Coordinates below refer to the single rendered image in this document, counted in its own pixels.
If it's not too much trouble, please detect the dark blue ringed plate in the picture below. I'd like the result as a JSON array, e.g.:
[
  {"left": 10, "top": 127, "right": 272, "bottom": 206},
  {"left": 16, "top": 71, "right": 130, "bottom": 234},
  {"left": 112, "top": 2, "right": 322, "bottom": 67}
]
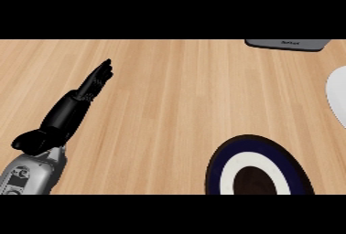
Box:
[{"left": 204, "top": 133, "right": 316, "bottom": 196}]

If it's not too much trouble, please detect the grey flat appliance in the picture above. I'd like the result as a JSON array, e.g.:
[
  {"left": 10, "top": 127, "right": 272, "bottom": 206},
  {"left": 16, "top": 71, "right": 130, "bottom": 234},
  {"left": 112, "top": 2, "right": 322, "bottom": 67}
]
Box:
[{"left": 244, "top": 38, "right": 332, "bottom": 52}]

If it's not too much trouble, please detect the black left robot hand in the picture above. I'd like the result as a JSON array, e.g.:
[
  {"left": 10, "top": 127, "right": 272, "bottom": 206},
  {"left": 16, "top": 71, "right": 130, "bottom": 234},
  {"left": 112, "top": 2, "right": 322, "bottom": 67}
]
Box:
[{"left": 8, "top": 58, "right": 115, "bottom": 156}]

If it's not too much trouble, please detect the white plate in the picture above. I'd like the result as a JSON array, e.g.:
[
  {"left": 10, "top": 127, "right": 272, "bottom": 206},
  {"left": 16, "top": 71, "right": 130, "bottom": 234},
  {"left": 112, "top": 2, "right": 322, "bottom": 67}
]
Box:
[{"left": 323, "top": 65, "right": 346, "bottom": 130}]

